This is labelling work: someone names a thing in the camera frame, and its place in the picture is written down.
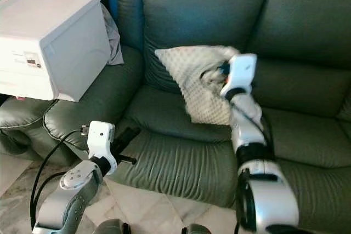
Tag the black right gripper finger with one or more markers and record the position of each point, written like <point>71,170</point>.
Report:
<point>212,76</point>

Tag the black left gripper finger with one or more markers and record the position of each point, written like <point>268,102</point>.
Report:
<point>126,138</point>

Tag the beige dotted pillow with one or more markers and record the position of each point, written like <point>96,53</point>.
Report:
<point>189,89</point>

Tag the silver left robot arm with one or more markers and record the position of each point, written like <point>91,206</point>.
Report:
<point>68,195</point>

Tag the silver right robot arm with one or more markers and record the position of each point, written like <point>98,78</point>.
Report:
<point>274,195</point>

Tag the grey green leather sofa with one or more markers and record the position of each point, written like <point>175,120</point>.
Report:
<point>197,9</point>

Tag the grey left robot leg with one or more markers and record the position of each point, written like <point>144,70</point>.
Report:
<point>112,227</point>

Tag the grey robot leg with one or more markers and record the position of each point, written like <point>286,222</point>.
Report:
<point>112,227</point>
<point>196,229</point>

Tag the grey cloth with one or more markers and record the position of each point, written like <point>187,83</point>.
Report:
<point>115,39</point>

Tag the grey right robot leg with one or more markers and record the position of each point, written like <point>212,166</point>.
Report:
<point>196,229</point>

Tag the white plastic storage box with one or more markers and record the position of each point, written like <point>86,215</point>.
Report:
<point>44,36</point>

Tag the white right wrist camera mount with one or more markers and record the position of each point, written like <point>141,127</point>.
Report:
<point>241,72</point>

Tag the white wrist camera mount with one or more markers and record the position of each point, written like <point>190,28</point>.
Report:
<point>241,72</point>
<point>100,140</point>

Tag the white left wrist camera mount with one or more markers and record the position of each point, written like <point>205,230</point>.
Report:
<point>100,140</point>

